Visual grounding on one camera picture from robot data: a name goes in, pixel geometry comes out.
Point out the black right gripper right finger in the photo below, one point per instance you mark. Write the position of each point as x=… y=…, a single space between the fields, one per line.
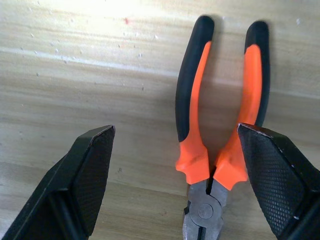
x=280 y=180

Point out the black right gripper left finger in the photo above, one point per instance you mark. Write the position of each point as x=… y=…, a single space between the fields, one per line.
x=75 y=180

